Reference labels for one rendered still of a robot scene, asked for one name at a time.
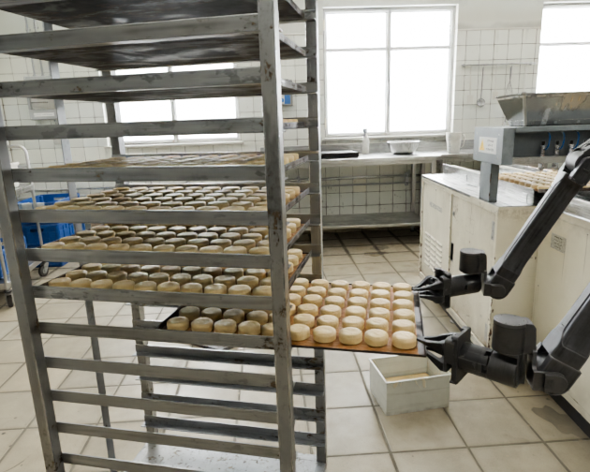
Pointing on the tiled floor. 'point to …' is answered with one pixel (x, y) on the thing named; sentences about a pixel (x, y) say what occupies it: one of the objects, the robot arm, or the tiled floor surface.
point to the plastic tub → (408, 384)
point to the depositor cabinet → (457, 205)
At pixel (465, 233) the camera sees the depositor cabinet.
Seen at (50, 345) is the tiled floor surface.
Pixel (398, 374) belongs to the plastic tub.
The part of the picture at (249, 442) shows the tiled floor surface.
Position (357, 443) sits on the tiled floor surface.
